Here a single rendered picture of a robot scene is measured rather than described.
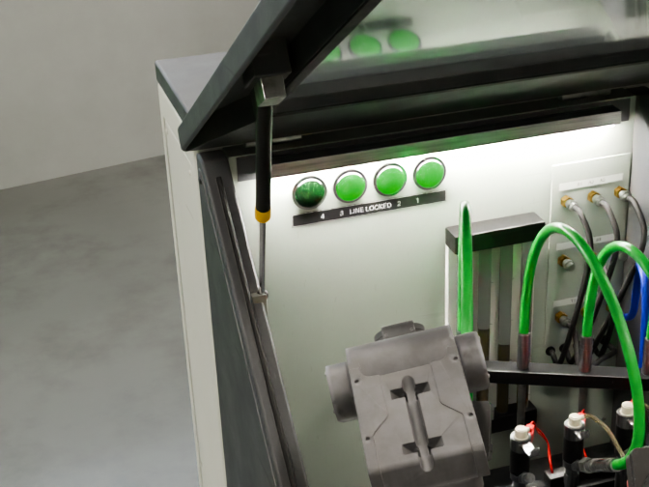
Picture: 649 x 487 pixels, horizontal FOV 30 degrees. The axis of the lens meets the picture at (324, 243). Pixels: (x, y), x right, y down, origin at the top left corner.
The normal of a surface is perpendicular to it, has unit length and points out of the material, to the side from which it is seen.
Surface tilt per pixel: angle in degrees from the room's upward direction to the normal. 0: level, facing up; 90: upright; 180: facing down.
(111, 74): 90
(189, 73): 0
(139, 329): 0
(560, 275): 90
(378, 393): 21
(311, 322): 90
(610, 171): 90
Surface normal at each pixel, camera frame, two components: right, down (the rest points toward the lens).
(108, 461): -0.04, -0.90
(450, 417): -0.20, -0.70
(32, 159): 0.45, 0.37
